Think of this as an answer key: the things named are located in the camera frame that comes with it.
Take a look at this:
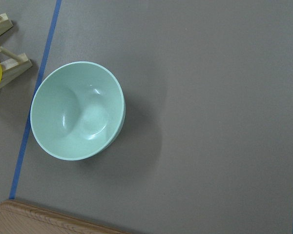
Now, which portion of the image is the green ceramic bowl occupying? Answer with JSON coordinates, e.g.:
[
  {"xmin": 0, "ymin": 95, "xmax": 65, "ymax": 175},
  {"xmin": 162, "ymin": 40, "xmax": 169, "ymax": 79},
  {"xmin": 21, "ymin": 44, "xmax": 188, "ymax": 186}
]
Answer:
[{"xmin": 30, "ymin": 61, "xmax": 126, "ymax": 161}]

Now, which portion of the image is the wooden mug rack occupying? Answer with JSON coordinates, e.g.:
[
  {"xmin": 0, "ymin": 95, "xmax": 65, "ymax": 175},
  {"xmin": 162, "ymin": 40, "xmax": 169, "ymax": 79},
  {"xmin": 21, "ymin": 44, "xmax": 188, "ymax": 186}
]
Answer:
[{"xmin": 0, "ymin": 13, "xmax": 32, "ymax": 89}]

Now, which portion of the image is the wooden cutting board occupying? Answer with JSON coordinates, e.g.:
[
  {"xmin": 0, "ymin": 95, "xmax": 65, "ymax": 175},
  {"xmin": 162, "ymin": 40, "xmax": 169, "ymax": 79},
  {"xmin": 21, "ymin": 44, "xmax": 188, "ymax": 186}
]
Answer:
[{"xmin": 0, "ymin": 199, "xmax": 124, "ymax": 234}]

